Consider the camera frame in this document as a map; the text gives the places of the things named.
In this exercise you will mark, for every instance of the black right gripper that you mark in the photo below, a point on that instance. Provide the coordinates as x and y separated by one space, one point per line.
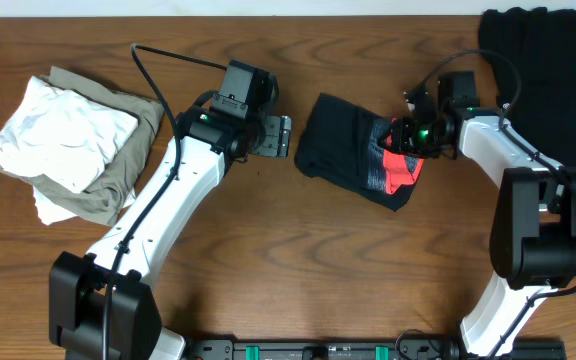
401 128

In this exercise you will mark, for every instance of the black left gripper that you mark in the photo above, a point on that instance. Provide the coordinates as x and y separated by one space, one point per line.
276 136

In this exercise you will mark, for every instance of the black leggings with red waistband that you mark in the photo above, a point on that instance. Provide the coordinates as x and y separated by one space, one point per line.
340 145

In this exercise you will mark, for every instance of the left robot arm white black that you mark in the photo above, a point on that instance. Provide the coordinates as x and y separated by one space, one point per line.
101 304

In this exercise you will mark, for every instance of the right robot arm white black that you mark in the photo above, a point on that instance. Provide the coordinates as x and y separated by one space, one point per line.
532 242

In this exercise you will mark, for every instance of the black folded garment pile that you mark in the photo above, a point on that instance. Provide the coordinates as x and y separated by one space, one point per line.
541 44

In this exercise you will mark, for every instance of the beige folded cloth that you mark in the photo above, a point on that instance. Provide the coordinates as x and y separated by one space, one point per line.
102 201

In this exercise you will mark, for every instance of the white crumpled cloth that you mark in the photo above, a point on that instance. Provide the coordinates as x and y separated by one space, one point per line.
63 135

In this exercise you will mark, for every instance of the black base rail with mounts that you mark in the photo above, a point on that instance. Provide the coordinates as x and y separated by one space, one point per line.
411 345

